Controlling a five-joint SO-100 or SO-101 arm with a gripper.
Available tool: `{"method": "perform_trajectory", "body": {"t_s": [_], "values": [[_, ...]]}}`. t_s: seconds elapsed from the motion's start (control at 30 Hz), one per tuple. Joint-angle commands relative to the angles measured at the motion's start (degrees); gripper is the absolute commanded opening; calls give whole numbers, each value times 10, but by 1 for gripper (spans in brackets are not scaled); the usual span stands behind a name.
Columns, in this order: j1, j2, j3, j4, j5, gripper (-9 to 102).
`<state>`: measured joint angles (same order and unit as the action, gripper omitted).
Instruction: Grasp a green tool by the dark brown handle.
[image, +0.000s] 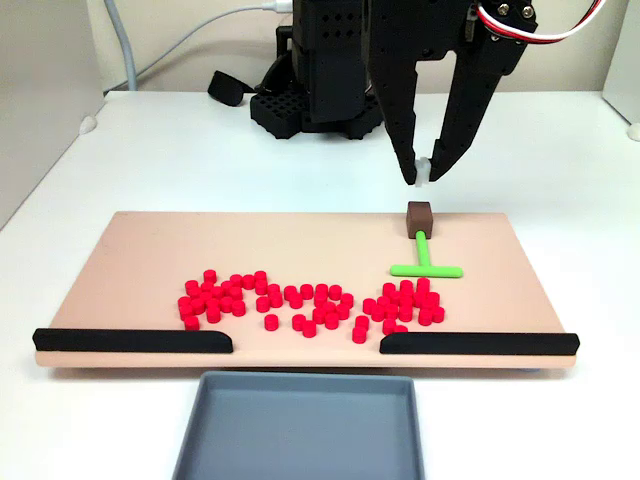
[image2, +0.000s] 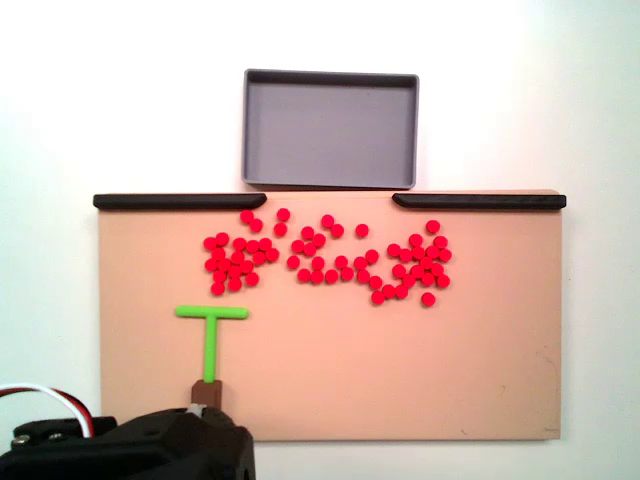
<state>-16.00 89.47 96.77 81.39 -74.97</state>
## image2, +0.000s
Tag green T tool brown handle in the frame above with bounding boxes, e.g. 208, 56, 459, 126
174, 304, 250, 408

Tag beige flat board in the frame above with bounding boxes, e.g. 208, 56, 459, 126
94, 188, 566, 444

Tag grey rectangular tray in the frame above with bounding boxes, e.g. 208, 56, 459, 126
241, 68, 420, 190

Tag black edge rail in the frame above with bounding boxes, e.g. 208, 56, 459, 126
391, 192, 568, 211
92, 193, 268, 211

